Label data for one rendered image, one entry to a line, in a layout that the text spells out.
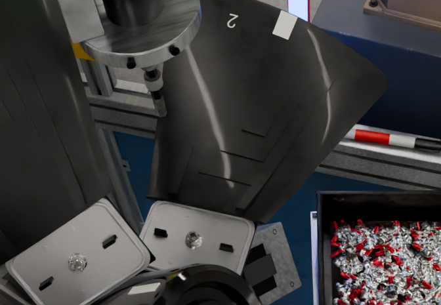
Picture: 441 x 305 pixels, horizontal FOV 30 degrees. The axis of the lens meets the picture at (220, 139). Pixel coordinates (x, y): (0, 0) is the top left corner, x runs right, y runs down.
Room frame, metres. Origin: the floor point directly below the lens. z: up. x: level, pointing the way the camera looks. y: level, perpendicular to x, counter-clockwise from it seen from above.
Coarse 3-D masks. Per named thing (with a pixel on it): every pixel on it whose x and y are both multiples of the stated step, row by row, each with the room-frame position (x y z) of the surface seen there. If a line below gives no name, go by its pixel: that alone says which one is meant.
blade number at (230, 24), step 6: (228, 12) 0.55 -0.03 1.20; (234, 12) 0.55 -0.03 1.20; (240, 12) 0.55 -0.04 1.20; (222, 18) 0.54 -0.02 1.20; (228, 18) 0.54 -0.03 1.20; (234, 18) 0.54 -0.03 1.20; (240, 18) 0.54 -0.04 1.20; (222, 24) 0.53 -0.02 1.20; (228, 24) 0.53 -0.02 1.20; (234, 24) 0.53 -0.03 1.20; (240, 24) 0.53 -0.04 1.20; (222, 30) 0.53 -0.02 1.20; (228, 30) 0.53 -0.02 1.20; (234, 30) 0.53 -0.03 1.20
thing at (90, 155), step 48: (0, 0) 0.40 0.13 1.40; (48, 0) 0.41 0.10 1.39; (0, 48) 0.38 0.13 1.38; (48, 48) 0.38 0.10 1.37; (0, 96) 0.36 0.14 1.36; (48, 96) 0.36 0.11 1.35; (0, 144) 0.33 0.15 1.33; (48, 144) 0.33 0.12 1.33; (96, 144) 0.33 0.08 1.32; (0, 192) 0.31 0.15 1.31; (48, 192) 0.31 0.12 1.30; (96, 192) 0.31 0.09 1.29; (0, 240) 0.29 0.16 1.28
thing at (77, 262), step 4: (72, 256) 0.28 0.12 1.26; (76, 256) 0.28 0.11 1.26; (80, 256) 0.28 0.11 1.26; (84, 256) 0.28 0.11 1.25; (68, 260) 0.28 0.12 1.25; (72, 260) 0.28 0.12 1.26; (76, 260) 0.28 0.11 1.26; (80, 260) 0.28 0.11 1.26; (84, 260) 0.28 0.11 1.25; (68, 264) 0.28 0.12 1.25; (72, 264) 0.28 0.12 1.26; (76, 264) 0.28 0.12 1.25; (80, 264) 0.28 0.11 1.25; (84, 264) 0.28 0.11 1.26; (72, 268) 0.28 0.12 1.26; (76, 268) 0.28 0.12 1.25; (80, 268) 0.28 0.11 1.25; (76, 272) 0.27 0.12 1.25; (80, 272) 0.27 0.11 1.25
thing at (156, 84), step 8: (144, 72) 0.32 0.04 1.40; (152, 72) 0.32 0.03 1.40; (144, 80) 0.32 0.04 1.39; (152, 80) 0.32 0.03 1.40; (160, 80) 0.32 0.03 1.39; (152, 88) 0.32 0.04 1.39; (160, 88) 0.32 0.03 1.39; (152, 96) 0.32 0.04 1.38; (160, 96) 0.32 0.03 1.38; (160, 104) 0.32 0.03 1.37; (160, 112) 0.32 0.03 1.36
